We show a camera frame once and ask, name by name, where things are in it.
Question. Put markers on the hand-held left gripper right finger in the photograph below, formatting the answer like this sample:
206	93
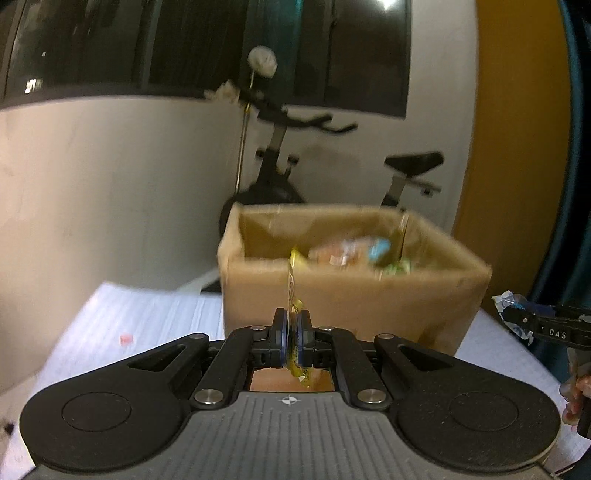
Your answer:
303	337

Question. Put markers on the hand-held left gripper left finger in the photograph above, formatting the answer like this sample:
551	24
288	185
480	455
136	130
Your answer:
279	337

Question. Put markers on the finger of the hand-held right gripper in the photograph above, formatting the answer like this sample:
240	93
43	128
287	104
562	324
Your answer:
558	330

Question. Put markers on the small yellow-orange packet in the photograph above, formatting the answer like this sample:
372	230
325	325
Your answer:
292	295

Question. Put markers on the blue and white cookie packet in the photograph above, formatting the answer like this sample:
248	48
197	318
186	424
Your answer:
512	309

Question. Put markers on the brown cardboard box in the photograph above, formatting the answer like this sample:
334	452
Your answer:
351	304

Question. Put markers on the orange snack packet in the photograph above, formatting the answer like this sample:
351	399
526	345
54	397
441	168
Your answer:
337	254

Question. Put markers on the blue snack packet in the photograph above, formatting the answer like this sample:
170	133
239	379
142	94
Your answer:
379	249

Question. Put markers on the green snack bag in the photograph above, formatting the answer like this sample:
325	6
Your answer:
398	267

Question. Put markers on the person's right hand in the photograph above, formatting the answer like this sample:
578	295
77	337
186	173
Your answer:
572	401

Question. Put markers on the blue checked bed sheet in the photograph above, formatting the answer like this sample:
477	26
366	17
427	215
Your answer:
138	323

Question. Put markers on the black exercise bike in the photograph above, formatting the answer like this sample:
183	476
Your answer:
277	184

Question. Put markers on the teal curtain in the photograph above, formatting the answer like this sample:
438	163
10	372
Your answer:
577	138

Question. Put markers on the wooden door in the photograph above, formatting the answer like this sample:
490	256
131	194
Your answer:
508	138

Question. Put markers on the white cloth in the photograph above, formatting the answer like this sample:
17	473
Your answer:
226	91

